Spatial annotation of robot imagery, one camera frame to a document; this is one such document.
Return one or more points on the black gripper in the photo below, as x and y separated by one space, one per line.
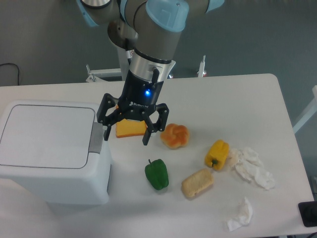
137 102

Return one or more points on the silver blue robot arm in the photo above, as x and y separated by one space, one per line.
151 29

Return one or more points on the grey trash can push button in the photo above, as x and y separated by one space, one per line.
97 138

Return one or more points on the white trash can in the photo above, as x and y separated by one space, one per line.
44 148

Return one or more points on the orange toast slice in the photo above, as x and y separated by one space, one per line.
128 128

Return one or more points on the braided bread roll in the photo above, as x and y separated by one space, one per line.
175 136

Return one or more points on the green bell pepper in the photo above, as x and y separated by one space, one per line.
157 174

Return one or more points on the yellow bell pepper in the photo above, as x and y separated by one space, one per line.
217 155

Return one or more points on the pale bread loaf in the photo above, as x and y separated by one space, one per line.
196 183

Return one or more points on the large crumpled white tissue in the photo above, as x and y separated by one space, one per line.
246 162

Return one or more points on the small crumpled white tissue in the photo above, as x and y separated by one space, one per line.
243 217

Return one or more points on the black device at edge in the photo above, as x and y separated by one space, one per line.
308 212

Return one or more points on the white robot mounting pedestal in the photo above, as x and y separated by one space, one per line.
124 59

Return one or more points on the white frame at right edge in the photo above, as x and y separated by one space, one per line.
307 112

